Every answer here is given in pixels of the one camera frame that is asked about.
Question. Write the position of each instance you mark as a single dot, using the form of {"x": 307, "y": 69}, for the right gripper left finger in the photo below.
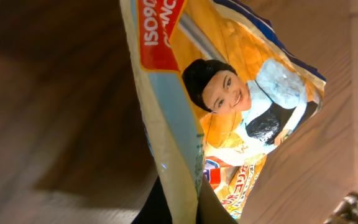
{"x": 155, "y": 209}

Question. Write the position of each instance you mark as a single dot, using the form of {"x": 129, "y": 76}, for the yellow snack bag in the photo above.
{"x": 218, "y": 92}

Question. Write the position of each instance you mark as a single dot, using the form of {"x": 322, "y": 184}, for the blue mouthwash bottle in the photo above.
{"x": 346, "y": 212}

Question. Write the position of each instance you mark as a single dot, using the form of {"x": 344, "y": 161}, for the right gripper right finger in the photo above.
{"x": 210, "y": 210}

